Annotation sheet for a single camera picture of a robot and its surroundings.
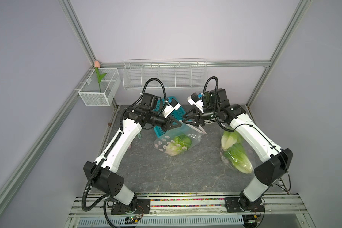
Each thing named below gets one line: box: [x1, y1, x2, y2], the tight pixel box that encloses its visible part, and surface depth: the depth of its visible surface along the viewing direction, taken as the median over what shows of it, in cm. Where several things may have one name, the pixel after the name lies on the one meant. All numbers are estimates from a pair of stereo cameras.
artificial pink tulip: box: [94, 60, 107, 93], surface depth 91 cm
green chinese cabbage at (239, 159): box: [223, 143, 254, 174], surface depth 85 cm
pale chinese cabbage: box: [164, 133, 192, 157], surface depth 84 cm
